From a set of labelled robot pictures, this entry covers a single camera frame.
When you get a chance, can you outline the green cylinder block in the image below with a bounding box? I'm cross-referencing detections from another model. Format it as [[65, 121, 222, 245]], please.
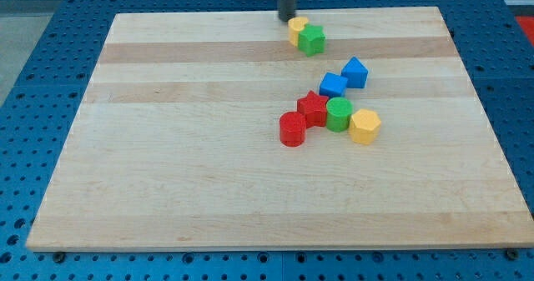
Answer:
[[326, 97, 353, 133]]

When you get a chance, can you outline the light wooden board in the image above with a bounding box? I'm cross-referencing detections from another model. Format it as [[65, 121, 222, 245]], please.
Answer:
[[26, 7, 533, 252]]

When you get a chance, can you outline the blue cube block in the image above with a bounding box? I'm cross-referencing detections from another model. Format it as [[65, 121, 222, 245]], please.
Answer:
[[319, 73, 348, 98]]

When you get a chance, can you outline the blue triangle block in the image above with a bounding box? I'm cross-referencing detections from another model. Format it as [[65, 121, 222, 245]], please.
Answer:
[[341, 57, 369, 88]]

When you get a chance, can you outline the red object at edge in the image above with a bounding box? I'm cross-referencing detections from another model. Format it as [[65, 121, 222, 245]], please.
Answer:
[[515, 16, 534, 45]]

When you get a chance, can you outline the red cylinder block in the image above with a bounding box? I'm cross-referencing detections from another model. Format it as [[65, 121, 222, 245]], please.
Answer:
[[279, 112, 307, 147]]

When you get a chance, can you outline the red star block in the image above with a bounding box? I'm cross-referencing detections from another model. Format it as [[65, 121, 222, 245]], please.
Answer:
[[297, 91, 329, 128]]

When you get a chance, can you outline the yellow heart block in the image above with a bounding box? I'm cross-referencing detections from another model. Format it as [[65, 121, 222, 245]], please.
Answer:
[[287, 16, 310, 47]]

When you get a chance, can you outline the green star block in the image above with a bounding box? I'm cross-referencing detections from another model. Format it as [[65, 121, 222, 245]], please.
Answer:
[[298, 23, 325, 57]]

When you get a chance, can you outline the yellow hexagon block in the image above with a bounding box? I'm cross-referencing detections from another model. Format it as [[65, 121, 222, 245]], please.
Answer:
[[349, 108, 381, 145]]

